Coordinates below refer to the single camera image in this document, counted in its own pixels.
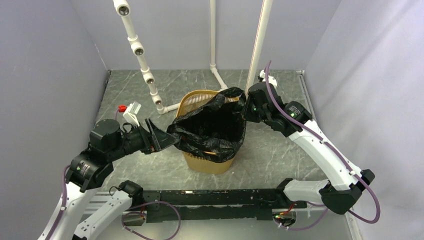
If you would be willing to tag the yellow plastic trash bin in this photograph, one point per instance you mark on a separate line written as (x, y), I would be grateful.
(205, 162)

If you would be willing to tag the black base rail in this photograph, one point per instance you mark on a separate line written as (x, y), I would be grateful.
(170, 205)

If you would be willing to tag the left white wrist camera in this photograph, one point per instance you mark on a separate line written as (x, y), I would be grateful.
(129, 113)

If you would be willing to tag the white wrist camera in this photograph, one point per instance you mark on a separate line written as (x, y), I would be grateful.
(129, 113)
(261, 78)

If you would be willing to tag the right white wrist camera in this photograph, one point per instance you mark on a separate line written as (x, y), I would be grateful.
(261, 78)

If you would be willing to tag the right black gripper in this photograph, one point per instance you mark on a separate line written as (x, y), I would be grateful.
(248, 116)

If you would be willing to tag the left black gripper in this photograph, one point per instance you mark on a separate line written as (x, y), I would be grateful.
(156, 139)

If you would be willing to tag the black trash bag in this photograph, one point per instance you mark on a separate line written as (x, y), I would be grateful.
(209, 124)

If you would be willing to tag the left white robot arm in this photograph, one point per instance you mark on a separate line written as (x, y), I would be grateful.
(81, 180)

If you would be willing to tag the white PVC pipe frame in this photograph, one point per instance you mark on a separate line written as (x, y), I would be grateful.
(123, 10)

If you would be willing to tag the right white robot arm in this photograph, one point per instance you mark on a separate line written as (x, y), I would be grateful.
(345, 181)

